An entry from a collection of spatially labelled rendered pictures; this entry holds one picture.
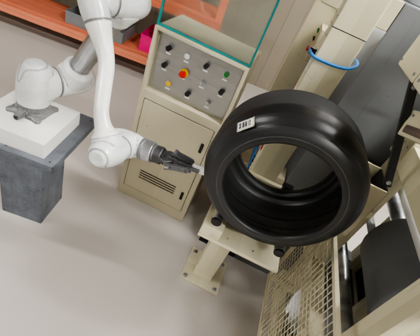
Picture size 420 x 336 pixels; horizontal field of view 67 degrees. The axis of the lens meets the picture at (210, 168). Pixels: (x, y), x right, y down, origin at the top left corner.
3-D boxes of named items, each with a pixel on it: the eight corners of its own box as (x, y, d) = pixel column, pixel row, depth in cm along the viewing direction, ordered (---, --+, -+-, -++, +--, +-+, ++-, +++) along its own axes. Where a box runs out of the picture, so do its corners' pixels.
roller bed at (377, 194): (319, 197, 166) (353, 154, 148) (344, 209, 165) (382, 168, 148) (318, 222, 150) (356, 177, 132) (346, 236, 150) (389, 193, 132)
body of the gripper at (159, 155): (150, 151, 125) (172, 159, 124) (159, 141, 132) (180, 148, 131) (149, 165, 129) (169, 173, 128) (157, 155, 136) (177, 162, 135)
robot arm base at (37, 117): (-2, 113, 155) (-3, 103, 151) (29, 96, 173) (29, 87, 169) (33, 129, 155) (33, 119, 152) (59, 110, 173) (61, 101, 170)
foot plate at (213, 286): (193, 247, 227) (193, 245, 226) (226, 264, 226) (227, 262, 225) (179, 277, 206) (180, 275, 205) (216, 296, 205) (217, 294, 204)
